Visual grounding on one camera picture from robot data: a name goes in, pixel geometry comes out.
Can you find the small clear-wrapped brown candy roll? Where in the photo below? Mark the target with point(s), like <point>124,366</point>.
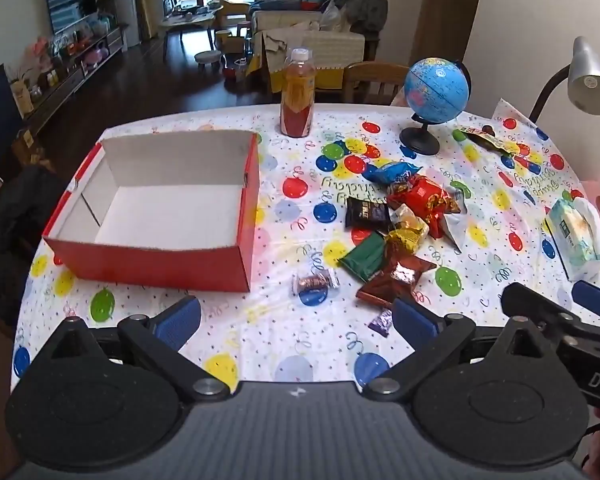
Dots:
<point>312,282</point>

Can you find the red cardboard box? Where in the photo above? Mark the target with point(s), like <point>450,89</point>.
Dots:
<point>155,265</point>

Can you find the black snack packet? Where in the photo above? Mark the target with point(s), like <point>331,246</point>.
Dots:
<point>367,212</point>

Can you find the dark clothes pile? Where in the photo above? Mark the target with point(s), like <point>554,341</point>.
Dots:
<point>362,5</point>

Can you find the dark jacket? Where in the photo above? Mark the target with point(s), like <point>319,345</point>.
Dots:
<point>15,230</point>

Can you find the balloon print tablecloth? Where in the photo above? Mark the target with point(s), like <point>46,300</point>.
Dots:
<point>260,330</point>

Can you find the small round stool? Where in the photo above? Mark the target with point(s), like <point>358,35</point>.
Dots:
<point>208,56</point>

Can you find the pink cloth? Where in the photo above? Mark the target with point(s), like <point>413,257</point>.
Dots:
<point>400,96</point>

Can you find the green snack packet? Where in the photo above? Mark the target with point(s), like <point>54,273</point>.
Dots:
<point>365,257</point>

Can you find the blue snack packet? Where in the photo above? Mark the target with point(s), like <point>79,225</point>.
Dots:
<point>392,172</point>

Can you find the purple wrapped candy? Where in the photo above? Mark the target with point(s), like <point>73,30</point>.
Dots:
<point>381,321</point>

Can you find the grey desk lamp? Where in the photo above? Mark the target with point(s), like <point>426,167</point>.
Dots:
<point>587,80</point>

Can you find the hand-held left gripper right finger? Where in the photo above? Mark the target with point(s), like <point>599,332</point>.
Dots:
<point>415,322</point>

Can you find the flat yellow brown snack pack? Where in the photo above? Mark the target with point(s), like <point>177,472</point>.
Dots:
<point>485,137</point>

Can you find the beige covered sofa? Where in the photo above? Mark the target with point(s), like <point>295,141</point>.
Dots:
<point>330,45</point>

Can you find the tissue pack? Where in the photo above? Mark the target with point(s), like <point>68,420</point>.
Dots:
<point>575,240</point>

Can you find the pale gold wrapped candy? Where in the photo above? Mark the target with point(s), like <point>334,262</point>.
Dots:
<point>405,216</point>

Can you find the amber tea bottle red label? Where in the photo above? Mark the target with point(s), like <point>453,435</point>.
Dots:
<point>296,105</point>

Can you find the round coffee table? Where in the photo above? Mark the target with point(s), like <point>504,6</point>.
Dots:
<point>190,22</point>

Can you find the television cabinet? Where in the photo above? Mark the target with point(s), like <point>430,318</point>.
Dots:
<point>75,80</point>

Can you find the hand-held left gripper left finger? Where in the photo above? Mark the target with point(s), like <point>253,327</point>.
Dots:
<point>180,320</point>

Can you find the television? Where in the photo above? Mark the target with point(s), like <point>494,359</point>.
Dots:
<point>70,2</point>

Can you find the wooden door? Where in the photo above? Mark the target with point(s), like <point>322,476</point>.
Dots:
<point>445,10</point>

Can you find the wooden chair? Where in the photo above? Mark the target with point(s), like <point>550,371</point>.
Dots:
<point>375,77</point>

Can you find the blue desk globe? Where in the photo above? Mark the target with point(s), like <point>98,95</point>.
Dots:
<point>435,90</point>

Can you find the shiny brown snack packet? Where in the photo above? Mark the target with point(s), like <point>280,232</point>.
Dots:
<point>390,280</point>

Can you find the gold foil snack packet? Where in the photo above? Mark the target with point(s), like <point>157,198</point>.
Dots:
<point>405,241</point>

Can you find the red snack packet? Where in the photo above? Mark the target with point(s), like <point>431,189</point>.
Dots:
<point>425,200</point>

